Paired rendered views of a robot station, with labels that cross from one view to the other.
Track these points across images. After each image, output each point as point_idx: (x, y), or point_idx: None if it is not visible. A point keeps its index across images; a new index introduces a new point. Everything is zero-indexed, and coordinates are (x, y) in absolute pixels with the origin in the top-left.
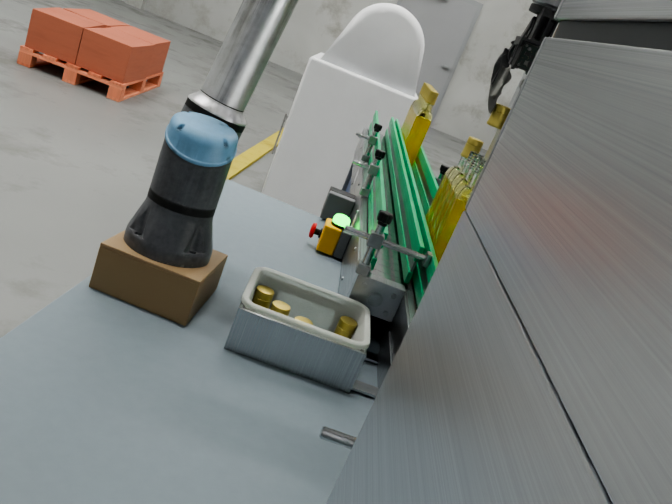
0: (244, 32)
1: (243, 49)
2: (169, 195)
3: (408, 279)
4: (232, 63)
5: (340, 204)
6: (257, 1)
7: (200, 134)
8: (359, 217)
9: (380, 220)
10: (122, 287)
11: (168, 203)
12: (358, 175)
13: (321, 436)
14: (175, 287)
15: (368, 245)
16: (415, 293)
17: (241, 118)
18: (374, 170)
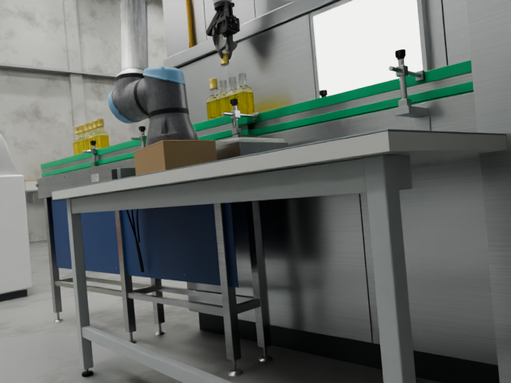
0: (138, 30)
1: (141, 38)
2: (176, 104)
3: (249, 133)
4: (139, 46)
5: (128, 172)
6: (136, 12)
7: (174, 68)
8: None
9: (234, 102)
10: (182, 162)
11: (177, 109)
12: (102, 172)
13: (392, 68)
14: (206, 148)
15: (236, 117)
16: (259, 134)
17: None
18: (144, 137)
